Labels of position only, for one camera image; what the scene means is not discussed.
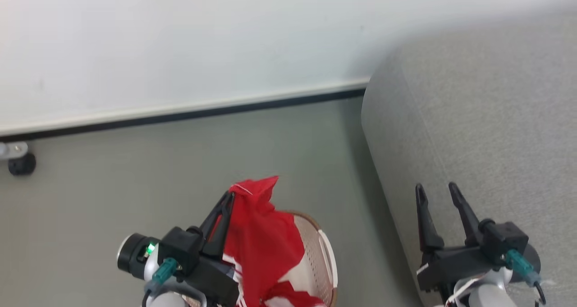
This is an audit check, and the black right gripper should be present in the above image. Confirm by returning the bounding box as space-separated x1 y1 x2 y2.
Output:
415 182 495 295

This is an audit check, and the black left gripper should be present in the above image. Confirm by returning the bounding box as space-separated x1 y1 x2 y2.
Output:
182 192 242 307

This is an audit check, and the red and white garment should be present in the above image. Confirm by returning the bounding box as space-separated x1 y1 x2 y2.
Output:
220 176 328 307

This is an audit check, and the white perforated laundry basket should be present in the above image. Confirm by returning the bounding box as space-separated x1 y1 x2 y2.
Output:
180 211 339 307

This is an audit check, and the grey fabric sofa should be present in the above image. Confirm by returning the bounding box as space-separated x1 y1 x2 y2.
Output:
361 9 577 307

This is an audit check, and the white partition board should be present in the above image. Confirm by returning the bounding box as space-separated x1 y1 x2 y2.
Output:
0 0 577 142

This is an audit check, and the black caster wheel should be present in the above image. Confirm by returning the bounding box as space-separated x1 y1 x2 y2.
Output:
8 152 37 177

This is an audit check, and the grey partition foot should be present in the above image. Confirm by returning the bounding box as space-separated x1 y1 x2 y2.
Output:
0 142 29 160

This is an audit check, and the teal plug left arm cable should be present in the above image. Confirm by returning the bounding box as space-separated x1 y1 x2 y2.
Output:
142 257 180 307

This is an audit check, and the teal plug arm cable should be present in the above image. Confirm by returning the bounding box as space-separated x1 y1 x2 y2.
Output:
504 248 547 306
142 257 180 307

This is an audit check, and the teal plug right arm cable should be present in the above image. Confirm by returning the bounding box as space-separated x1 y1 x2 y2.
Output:
504 248 547 306

